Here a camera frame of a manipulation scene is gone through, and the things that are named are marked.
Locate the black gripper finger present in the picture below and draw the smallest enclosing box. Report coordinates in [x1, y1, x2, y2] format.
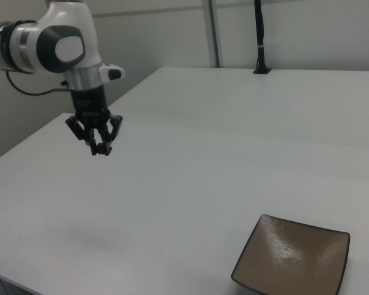
[65, 116, 98, 157]
[98, 114, 124, 156]

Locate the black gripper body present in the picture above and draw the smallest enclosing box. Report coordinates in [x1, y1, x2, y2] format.
[71, 85, 111, 127]

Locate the small red green strawberry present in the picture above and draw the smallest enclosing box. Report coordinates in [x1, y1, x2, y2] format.
[97, 142, 113, 156]

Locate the square brown ceramic plate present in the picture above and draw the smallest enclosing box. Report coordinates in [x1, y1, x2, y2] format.
[231, 213, 351, 295]

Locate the black pole with base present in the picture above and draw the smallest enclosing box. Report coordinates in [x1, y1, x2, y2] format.
[253, 0, 273, 76]

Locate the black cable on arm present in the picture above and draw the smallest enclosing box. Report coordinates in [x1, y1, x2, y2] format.
[5, 70, 73, 96]

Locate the vertical metal frame post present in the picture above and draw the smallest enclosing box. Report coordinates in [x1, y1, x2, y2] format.
[202, 0, 224, 68]

